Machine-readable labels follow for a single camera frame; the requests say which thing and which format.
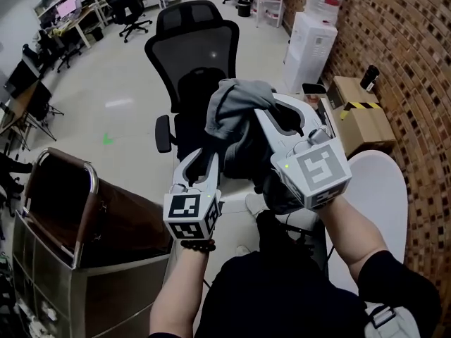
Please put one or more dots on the person's left shoe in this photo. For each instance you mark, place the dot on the person's left shoe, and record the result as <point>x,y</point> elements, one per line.
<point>245,251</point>

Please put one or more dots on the plain cardboard box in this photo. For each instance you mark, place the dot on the plain cardboard box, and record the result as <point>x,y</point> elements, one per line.
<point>347,86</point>

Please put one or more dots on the black waste bin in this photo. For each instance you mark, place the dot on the black waste bin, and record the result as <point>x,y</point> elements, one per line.
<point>244,9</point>

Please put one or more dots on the steel trolley cart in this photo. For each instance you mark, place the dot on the steel trolley cart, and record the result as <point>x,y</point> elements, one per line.
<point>105,294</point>

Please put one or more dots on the black bottle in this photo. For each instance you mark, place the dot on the black bottle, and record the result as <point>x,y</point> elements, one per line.
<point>370,77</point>

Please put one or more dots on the person's right forearm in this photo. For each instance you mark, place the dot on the person's right forearm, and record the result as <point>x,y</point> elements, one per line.
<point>349,234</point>

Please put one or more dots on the person's right shoe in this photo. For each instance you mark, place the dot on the person's right shoe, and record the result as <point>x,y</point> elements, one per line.
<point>257,204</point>

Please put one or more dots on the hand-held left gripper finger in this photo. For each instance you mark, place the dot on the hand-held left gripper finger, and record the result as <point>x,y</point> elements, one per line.
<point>214,178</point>
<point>179,176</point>

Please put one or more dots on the white frame workbench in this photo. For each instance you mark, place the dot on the white frame workbench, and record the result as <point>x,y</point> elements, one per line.
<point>79,19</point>

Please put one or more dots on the white bathtub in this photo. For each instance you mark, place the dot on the white bathtub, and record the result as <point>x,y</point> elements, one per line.
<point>380,188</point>

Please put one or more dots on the person's left forearm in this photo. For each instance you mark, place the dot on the person's left forearm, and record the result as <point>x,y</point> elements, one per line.
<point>176,287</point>

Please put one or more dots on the black flat device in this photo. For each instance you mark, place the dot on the black flat device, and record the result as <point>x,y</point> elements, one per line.
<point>313,88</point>

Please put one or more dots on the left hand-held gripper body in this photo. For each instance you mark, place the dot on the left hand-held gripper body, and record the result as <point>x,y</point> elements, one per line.
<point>183,206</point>

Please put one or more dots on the grey shoulder bag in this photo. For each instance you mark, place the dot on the grey shoulder bag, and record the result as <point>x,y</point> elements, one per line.
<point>398,324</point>

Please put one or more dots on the grey cloth garment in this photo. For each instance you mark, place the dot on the grey cloth garment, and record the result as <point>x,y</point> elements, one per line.
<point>232,107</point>

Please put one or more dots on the person's black shirt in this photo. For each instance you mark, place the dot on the person's black shirt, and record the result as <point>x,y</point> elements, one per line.
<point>275,294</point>

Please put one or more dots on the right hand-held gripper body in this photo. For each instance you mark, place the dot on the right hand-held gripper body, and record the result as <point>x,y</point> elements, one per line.
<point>319,169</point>

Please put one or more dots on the person's shoe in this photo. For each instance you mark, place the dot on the person's shoe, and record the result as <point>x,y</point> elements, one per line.
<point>257,204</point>
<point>245,251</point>

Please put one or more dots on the white water dispenser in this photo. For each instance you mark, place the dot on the white water dispenser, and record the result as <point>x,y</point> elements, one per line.
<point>306,55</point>

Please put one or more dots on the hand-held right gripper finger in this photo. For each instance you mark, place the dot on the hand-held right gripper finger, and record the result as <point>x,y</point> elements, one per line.
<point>269,132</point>
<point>306,113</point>

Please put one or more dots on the black mesh office chair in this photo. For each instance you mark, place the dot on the black mesh office chair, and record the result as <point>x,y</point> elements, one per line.
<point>190,55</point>

